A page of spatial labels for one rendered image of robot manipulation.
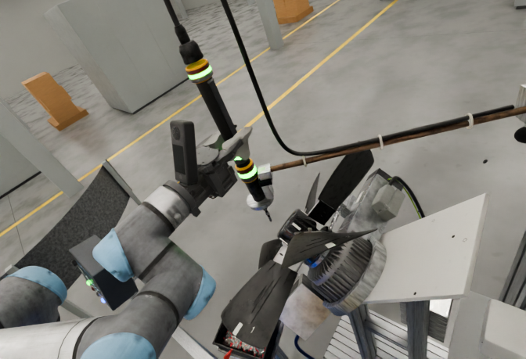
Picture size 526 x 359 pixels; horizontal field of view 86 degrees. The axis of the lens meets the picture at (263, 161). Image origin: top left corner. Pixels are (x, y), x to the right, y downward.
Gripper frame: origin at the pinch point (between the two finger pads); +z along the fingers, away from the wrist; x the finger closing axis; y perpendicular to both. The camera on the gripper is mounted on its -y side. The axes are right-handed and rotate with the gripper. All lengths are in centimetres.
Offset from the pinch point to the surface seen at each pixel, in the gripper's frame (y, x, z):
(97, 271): 41, -58, -40
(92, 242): 43, -78, -34
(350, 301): 54, 20, -4
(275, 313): 46, 6, -19
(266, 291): 47.2, -0.1, -15.0
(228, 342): 82, -23, -30
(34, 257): 77, -170, -62
